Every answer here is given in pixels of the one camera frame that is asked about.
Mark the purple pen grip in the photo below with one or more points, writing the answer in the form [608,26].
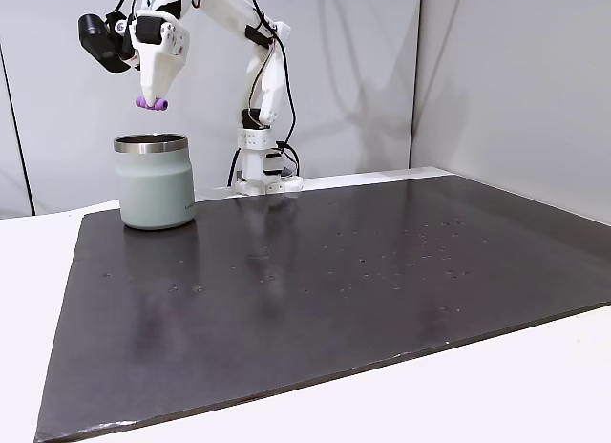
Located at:
[160,105]

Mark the black table mat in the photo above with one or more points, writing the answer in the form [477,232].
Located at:
[305,309]

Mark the black camera box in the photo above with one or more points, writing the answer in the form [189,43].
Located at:
[98,39]

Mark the pale green steel-rimmed cup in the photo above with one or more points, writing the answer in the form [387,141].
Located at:
[155,185]

